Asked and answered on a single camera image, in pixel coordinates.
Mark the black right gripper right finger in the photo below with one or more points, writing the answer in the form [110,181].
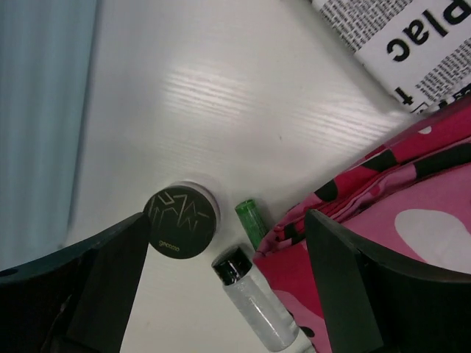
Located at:
[376,300]

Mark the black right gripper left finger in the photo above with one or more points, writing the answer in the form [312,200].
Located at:
[79,298]

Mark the clear bottle black cap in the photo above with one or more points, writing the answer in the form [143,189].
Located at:
[249,291]

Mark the pink camouflage garment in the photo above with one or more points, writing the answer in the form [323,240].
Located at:
[411,195]

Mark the round black cosmetic jar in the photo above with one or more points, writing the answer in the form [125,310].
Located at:
[184,219]

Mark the green tube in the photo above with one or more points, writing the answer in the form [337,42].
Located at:
[251,220]

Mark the light blue suitcase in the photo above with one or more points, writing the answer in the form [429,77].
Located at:
[45,57]

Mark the newspaper print cloth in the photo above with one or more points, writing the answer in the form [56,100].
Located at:
[417,50]

